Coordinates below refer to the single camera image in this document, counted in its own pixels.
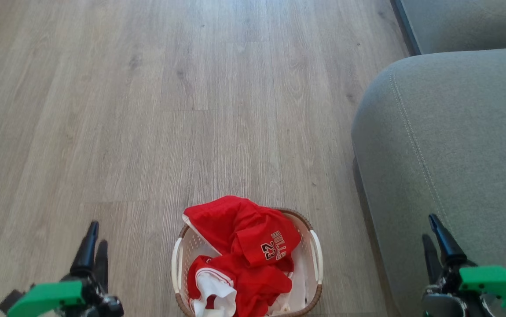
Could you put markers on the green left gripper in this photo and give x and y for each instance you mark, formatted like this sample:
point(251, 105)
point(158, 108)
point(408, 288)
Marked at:
point(46, 297)

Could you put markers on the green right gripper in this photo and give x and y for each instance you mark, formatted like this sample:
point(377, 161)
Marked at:
point(490, 279)

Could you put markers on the red jersey white trim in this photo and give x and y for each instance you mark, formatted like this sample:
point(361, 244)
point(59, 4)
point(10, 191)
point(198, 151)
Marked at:
point(257, 286)

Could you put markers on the grey fabric sofa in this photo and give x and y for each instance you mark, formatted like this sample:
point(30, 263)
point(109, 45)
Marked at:
point(455, 154)

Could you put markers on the grey fabric sofa section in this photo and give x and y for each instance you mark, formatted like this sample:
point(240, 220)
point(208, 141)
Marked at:
point(468, 24)

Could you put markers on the white laundry basket brown rim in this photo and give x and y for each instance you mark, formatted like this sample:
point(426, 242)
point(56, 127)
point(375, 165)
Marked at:
point(181, 259)

